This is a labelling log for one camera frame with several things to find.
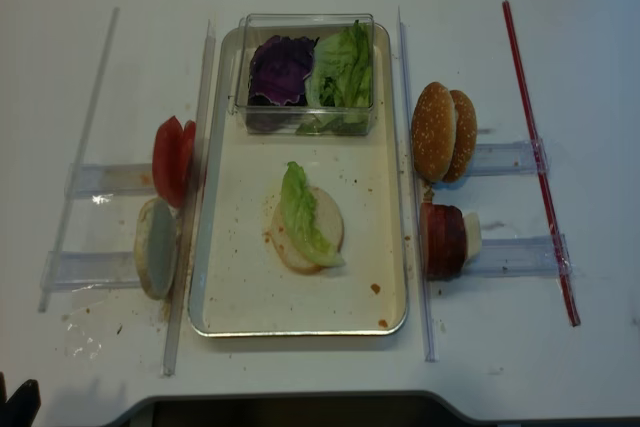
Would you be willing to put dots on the clear rail left of tray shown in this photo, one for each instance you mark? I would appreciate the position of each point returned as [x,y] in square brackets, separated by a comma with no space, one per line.
[190,212]

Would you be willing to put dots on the rear sesame bun top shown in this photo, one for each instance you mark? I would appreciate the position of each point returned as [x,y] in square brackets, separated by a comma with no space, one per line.
[466,136]

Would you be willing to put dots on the green lettuce in box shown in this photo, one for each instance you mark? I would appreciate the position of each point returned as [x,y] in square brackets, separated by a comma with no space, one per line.
[339,89]

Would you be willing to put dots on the red tomato slice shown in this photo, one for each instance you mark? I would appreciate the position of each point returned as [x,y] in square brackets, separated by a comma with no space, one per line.
[184,156]
[166,147]

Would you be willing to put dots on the bottom bread slice on tray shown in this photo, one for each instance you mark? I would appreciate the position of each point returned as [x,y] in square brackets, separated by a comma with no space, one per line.
[329,221]

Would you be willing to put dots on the clear holder lower right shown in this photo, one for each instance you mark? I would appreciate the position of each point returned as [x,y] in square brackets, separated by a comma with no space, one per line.
[540,256]

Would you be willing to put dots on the stack of meat patties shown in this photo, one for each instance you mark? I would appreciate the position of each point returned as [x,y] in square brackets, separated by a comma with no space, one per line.
[444,241]

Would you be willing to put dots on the clear rail right of tray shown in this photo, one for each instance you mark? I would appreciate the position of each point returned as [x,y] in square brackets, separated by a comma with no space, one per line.
[428,336]

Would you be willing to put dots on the clear holder upper right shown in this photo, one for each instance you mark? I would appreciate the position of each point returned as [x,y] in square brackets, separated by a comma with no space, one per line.
[516,158]

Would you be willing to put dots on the clear holder upper left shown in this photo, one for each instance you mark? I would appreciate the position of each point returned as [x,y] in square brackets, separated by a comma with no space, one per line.
[121,180]

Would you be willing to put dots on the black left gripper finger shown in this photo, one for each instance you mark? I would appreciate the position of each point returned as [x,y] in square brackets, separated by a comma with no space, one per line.
[19,409]

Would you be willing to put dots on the sesame bun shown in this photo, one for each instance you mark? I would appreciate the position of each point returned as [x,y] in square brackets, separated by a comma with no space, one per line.
[466,136]
[433,132]

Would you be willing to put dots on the lettuce leaf on bread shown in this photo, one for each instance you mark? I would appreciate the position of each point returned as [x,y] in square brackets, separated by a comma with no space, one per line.
[298,208]

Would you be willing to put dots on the clear plastic salad box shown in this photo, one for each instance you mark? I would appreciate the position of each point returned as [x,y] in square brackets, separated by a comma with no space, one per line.
[256,29]

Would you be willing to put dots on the clear rail far left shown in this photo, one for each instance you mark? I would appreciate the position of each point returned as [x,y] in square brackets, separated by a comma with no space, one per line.
[82,147]

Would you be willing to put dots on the clear holder lower left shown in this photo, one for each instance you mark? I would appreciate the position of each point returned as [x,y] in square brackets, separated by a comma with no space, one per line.
[71,271]

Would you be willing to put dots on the front sesame bun top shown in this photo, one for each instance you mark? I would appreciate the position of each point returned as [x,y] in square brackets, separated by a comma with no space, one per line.
[433,132]

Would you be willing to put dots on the purple cabbage leaf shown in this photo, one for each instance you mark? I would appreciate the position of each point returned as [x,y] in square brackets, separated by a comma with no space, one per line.
[279,69]

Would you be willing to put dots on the white cheese slice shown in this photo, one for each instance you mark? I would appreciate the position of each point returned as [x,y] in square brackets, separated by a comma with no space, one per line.
[473,236]

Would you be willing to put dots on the clear holder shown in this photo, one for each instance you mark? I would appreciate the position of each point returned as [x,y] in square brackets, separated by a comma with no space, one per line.
[121,180]
[540,256]
[71,271]
[516,158]

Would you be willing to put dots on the clear rail of tray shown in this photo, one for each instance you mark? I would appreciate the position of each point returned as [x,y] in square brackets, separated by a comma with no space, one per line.
[190,212]
[428,336]

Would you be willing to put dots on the metal serving tray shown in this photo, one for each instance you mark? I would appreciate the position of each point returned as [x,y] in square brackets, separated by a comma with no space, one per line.
[240,287]

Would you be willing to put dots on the grey-faced bread slice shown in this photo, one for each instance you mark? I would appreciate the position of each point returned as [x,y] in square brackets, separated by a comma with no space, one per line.
[155,248]

